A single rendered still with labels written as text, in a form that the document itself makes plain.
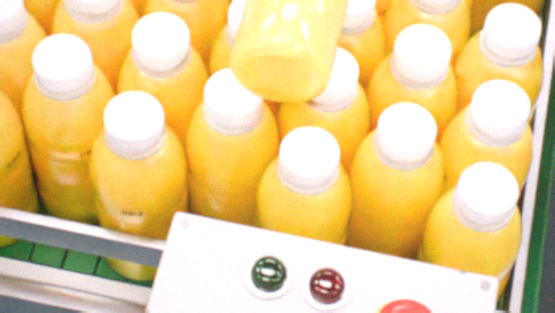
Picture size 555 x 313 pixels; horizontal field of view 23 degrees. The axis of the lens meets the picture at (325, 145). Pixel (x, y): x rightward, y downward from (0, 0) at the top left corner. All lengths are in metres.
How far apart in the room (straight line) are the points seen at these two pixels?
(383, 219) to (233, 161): 0.11
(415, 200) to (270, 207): 0.10
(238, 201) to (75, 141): 0.12
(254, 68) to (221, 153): 0.07
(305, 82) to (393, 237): 0.15
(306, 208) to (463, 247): 0.11
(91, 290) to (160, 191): 0.14
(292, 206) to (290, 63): 0.10
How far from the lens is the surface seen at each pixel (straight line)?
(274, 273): 0.78
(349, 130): 0.92
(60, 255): 1.04
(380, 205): 0.91
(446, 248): 0.89
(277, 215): 0.89
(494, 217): 0.86
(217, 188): 0.94
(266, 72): 0.86
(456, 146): 0.93
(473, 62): 0.96
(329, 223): 0.90
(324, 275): 0.79
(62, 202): 1.02
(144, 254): 0.95
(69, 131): 0.93
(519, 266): 0.96
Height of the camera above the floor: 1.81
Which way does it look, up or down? 57 degrees down
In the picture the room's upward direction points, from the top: 7 degrees clockwise
